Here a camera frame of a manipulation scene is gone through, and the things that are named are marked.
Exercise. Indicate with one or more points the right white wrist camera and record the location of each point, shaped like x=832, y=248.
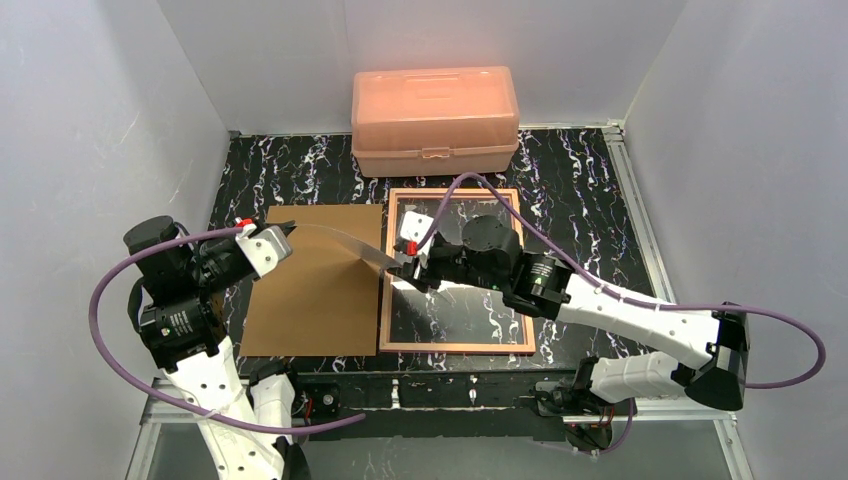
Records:
x=411, y=235

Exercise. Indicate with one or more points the landscape photo print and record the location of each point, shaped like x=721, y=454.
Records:
x=360, y=248

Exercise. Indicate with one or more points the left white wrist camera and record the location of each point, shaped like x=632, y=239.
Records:
x=264, y=247

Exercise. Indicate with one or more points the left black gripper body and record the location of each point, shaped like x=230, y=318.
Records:
x=225, y=258

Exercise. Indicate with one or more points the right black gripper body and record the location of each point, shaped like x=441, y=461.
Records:
x=416, y=268

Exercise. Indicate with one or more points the aluminium rail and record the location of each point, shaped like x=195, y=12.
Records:
x=669, y=404
x=641, y=219

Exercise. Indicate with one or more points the aluminium front rail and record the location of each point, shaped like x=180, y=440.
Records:
x=669, y=404

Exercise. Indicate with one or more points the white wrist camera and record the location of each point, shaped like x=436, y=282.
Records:
x=411, y=235
x=264, y=247

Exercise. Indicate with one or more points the aluminium right side rail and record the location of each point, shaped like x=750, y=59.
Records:
x=641, y=219

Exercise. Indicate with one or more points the orange plastic storage box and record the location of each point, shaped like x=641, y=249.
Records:
x=434, y=122

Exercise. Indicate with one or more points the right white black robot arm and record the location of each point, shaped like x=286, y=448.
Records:
x=701, y=355

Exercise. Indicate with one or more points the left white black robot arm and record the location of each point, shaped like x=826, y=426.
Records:
x=177, y=309

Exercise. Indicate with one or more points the brown cardboard backing board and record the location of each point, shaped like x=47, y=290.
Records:
x=322, y=300

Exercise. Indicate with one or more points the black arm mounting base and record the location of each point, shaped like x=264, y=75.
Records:
x=588, y=426

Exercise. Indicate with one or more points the pink wooden picture frame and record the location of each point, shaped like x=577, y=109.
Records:
x=457, y=348

